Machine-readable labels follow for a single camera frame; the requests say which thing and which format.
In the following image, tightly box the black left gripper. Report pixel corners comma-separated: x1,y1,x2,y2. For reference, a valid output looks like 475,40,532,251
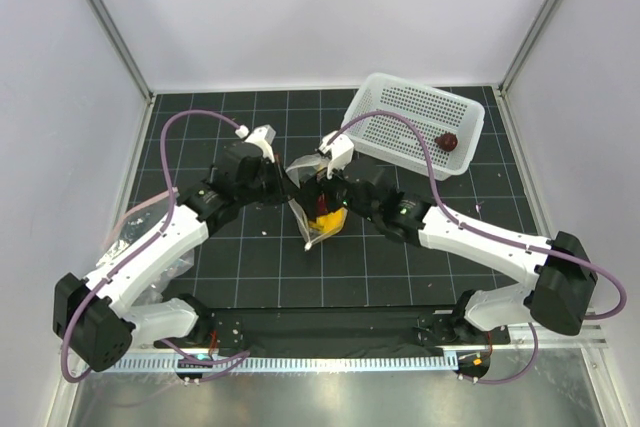
237,153,300,206

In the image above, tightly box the yellow banana bunch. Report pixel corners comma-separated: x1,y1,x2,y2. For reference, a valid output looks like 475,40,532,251
307,208,348,236

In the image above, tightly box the clear polka dot zip bag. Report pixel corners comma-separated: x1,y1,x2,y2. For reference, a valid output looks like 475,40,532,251
285,153,347,252

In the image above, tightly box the red apple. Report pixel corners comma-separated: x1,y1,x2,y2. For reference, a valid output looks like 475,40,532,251
315,195,330,217
434,132,458,152

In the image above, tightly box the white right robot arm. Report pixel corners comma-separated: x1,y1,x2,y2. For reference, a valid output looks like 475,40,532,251
296,172,598,343

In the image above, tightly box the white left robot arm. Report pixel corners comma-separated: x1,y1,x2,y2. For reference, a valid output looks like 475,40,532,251
53,136,294,372

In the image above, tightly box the pile of spare zip bags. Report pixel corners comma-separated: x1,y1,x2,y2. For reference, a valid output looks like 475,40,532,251
102,196,196,298

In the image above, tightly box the black grid cutting mat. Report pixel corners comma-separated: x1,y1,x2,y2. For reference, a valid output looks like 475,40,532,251
130,86,536,308

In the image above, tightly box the white perforated plastic basket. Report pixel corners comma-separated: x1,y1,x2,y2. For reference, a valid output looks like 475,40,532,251
342,73,485,181

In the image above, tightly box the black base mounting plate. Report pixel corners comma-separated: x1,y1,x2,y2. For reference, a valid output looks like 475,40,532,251
172,306,510,359

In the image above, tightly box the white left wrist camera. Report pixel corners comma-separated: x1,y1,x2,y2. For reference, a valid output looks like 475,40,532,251
235,124,276,163

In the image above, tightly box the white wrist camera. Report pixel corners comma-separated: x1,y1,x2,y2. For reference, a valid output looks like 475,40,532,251
235,124,276,163
318,131,355,179

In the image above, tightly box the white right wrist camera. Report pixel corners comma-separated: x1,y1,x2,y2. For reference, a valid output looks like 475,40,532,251
318,131,355,179

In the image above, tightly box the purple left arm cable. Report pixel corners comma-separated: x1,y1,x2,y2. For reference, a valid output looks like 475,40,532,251
60,110,251,384

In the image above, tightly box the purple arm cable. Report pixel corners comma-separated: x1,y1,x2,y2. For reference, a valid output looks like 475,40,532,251
329,110,629,387
60,110,251,384

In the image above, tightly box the white slotted cable duct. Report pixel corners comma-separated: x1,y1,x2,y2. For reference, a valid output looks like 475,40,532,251
103,351,458,376

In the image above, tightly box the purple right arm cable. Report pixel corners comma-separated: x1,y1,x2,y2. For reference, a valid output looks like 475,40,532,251
329,110,629,387

